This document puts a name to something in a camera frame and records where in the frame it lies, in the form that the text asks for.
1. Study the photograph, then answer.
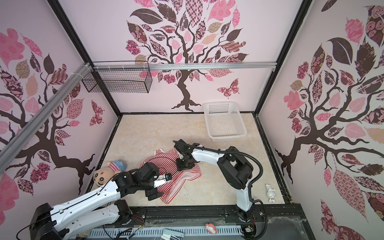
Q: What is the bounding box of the red white striped tank top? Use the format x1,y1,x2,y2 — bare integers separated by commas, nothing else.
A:
140,149,202,204

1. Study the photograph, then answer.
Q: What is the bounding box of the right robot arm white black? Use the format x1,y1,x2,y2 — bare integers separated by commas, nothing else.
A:
174,140,264,222

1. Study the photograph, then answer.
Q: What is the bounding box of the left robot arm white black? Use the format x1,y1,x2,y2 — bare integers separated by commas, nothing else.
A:
28,169,172,240

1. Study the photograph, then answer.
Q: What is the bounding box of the plush doll blue hat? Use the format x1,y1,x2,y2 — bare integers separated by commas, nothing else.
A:
93,160,127,187

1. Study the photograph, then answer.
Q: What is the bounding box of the white plastic laundry basket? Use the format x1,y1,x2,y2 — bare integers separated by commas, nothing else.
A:
204,102,248,142

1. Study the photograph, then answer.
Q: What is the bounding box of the red white small toy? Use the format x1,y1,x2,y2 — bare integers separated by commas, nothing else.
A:
205,223,218,235

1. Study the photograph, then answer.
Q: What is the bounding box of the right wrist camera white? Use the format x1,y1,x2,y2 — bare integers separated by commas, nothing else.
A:
173,140,194,159

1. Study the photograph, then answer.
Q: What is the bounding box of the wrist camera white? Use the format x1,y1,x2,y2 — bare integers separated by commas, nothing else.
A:
173,140,194,159
154,173,173,188

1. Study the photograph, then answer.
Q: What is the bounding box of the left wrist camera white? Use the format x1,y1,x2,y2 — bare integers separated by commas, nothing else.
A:
154,173,173,188

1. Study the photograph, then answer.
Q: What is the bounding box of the white device on duct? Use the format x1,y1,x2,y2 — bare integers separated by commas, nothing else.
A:
161,229,185,240

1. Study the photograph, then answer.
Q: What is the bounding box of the white slotted cable duct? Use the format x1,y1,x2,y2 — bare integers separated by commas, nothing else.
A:
87,225,243,240

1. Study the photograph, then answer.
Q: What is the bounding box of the black corrugated cable conduit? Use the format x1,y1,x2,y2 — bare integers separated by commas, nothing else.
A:
197,145,268,240

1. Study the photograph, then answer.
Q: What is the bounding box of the aluminium rail back wall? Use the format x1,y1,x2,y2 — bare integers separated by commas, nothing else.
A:
93,61,277,71

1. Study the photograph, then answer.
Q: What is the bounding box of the aluminium rail wall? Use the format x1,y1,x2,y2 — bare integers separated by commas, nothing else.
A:
1,63,92,173
93,61,277,71

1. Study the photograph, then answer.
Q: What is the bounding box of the black wire mesh basket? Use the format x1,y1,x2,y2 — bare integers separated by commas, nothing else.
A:
82,60,153,94

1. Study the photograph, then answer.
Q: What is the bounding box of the aluminium rail left wall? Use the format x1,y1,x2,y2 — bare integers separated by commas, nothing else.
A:
1,63,92,173

